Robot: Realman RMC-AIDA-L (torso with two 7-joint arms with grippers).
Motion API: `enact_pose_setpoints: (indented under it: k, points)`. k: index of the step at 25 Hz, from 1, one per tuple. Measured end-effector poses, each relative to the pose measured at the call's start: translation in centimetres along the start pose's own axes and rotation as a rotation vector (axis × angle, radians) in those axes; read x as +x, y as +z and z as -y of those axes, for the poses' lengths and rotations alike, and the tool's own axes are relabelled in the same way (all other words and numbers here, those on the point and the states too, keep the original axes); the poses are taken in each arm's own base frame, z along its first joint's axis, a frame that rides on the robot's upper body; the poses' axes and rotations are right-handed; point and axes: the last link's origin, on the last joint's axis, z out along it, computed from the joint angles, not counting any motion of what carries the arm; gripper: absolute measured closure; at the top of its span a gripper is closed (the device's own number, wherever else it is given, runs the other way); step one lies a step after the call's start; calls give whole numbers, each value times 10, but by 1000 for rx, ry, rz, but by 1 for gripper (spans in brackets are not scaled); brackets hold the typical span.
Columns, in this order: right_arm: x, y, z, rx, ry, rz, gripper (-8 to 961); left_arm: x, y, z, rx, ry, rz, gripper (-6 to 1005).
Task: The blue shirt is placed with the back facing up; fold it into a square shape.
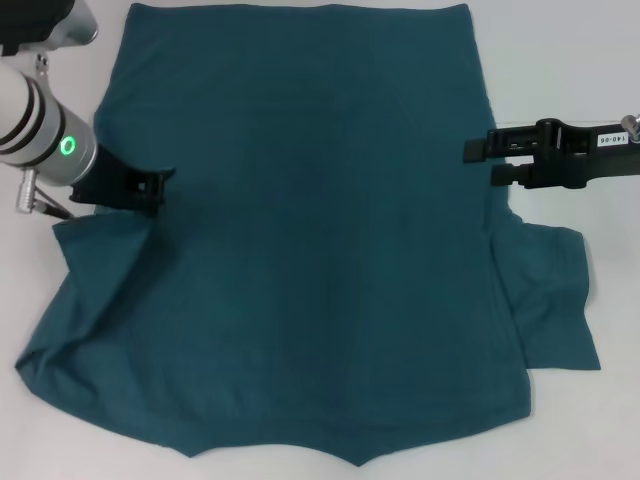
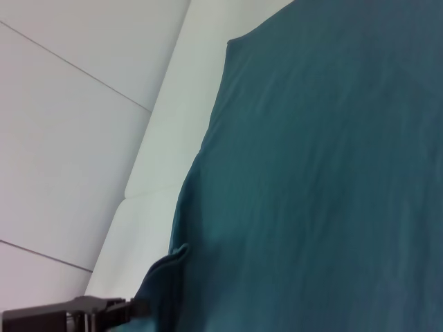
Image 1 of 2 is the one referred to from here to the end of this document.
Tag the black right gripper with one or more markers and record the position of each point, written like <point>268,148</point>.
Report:
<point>590,160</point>

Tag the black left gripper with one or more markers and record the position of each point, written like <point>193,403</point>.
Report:
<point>110,187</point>

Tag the teal blue t-shirt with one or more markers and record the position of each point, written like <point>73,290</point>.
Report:
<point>310,240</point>

